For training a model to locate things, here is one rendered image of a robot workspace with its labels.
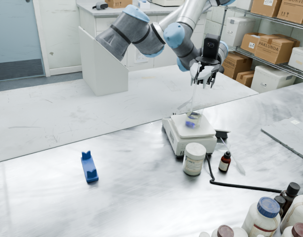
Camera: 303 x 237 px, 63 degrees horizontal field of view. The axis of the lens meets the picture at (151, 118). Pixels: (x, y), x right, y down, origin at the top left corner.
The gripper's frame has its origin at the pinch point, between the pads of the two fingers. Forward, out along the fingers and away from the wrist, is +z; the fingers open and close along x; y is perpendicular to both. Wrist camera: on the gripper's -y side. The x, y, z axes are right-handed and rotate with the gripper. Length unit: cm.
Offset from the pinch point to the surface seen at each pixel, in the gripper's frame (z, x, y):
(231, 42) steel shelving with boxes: -263, 17, 57
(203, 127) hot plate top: -0.7, -4.7, 17.1
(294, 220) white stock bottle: 21.8, -31.1, 19.1
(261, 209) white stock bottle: 26.2, -23.2, 14.8
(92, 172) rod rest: 27.0, 18.3, 22.9
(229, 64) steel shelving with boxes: -262, 13, 85
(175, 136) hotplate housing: 5.2, 2.3, 19.3
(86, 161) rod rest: 22.8, 23.6, 24.7
